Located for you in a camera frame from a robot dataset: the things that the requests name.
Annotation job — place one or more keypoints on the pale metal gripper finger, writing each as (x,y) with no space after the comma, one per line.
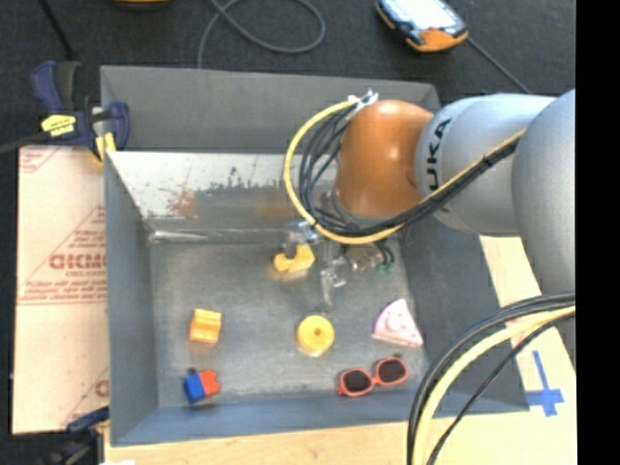
(331,279)
(301,234)

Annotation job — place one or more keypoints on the yellow curved toy piece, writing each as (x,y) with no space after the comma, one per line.
(296,262)

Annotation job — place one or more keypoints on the grey metal bin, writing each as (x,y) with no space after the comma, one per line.
(252,284)

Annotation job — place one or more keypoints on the pink wedge toy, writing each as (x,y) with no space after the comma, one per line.
(398,326)

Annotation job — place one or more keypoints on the red sunglasses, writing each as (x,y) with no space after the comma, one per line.
(373,377)

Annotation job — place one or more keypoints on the orange ridged block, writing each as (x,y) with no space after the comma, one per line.
(205,326)

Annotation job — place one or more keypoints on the blue and orange block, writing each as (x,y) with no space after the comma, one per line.
(201,386)

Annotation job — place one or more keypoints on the brown cardboard board red print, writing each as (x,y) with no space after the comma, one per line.
(53,318)

